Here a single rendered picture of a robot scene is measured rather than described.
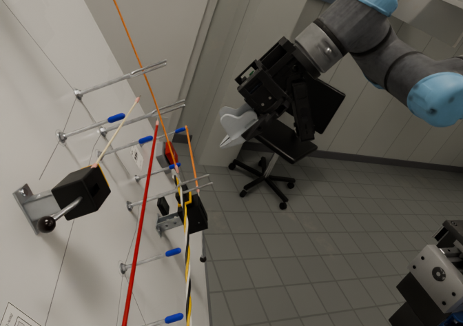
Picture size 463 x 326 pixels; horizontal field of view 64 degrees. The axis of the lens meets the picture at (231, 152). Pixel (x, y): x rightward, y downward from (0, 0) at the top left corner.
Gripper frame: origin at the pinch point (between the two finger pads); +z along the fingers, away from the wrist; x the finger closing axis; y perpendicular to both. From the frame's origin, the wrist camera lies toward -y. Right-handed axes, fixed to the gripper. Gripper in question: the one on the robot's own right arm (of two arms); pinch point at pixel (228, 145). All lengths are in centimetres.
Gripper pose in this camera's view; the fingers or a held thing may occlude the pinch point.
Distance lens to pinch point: 67.1
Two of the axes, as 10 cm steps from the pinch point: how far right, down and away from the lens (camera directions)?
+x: 0.8, 4.5, -8.9
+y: -6.9, -6.2, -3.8
